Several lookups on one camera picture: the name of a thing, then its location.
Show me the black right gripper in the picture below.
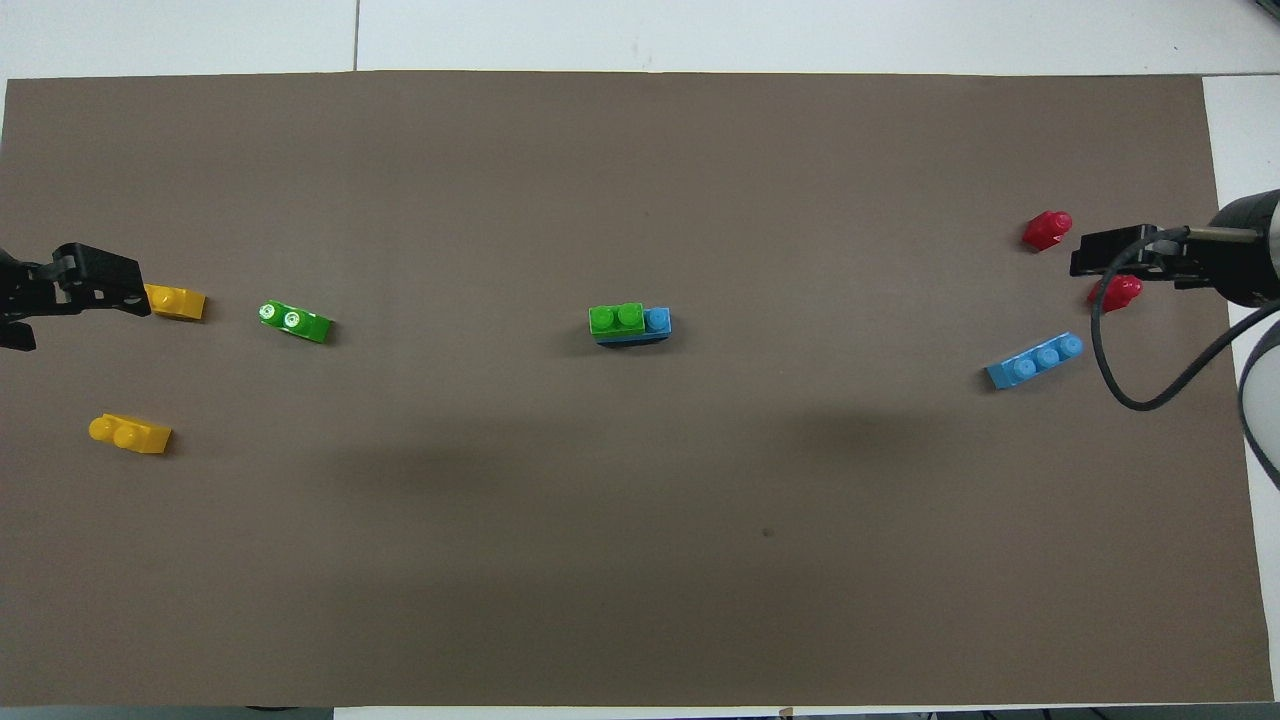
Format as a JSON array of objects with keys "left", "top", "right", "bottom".
[{"left": 1070, "top": 192, "right": 1277, "bottom": 307}]

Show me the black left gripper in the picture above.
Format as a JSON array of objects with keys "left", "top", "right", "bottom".
[{"left": 0, "top": 243, "right": 152, "bottom": 352}]

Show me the blue three-stud brick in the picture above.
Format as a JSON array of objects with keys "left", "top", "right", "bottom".
[
  {"left": 592, "top": 306, "right": 673, "bottom": 348},
  {"left": 985, "top": 332, "right": 1084, "bottom": 391}
]

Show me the green two-stud brick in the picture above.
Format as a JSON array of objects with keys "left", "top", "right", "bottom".
[
  {"left": 588, "top": 303, "right": 646, "bottom": 336},
  {"left": 258, "top": 300, "right": 334, "bottom": 344}
]

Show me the red one-stud brick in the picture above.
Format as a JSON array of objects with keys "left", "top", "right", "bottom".
[
  {"left": 1087, "top": 275, "right": 1144, "bottom": 313},
  {"left": 1021, "top": 210, "right": 1074, "bottom": 252}
]

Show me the yellow two-stud brick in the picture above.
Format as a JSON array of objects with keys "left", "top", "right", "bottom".
[
  {"left": 145, "top": 284, "right": 207, "bottom": 322},
  {"left": 88, "top": 413, "right": 173, "bottom": 456}
]

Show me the brown table mat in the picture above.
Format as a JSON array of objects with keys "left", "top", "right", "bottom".
[{"left": 0, "top": 70, "right": 1276, "bottom": 707}]

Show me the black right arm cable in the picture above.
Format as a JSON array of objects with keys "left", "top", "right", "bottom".
[{"left": 1090, "top": 226, "right": 1280, "bottom": 412}]

